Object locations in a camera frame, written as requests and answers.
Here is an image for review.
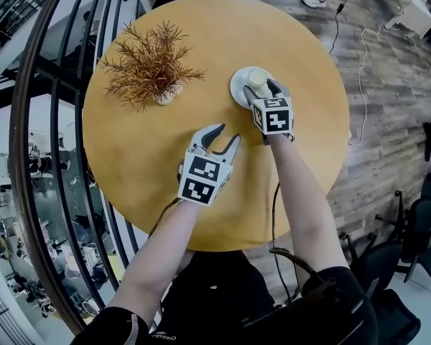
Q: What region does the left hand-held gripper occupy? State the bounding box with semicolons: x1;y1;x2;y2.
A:
177;122;242;208

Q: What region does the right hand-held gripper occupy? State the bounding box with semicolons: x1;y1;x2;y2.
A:
242;78;295;144

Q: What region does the white cup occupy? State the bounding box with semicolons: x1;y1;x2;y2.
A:
247;68;271;99

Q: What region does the white dish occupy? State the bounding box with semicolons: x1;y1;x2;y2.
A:
229;65;274;107

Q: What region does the person's right forearm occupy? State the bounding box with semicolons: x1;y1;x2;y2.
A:
271;133;351;275

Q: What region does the person's left forearm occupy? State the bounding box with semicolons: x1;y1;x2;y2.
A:
107;199;202;329

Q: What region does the dried orange plant in pot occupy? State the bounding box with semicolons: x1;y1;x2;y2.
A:
98;20;208;112

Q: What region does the person's black clothing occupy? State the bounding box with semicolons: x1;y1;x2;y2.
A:
70;249;380;345

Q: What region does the black metal railing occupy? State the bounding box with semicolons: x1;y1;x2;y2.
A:
0;0;155;336

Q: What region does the white box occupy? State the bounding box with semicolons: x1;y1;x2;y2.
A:
380;0;431;39

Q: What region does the black office chair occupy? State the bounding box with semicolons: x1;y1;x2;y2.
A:
374;172;431;284
338;228;406;301

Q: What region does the white cable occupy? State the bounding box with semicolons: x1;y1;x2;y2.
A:
347;6;417;147

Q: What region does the black cable with adapter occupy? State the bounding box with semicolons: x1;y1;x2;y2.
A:
328;0;363;55

